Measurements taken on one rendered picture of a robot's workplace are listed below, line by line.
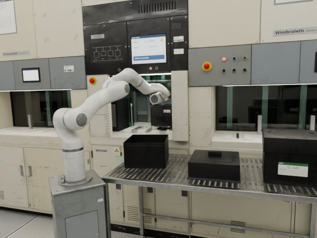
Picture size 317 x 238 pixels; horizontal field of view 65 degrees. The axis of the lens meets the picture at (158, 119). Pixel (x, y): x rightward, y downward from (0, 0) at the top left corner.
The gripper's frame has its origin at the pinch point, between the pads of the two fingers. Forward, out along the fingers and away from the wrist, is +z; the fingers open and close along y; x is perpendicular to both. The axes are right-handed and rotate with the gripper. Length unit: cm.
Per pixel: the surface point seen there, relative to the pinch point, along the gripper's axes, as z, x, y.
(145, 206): -31, -91, -11
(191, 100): -30.1, -1.5, 29.3
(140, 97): 60, -5, -47
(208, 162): -80, -32, 47
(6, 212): -29, -120, -170
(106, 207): -93, -61, -12
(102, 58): -30, 34, -45
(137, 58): -29.7, 32.2, -13.3
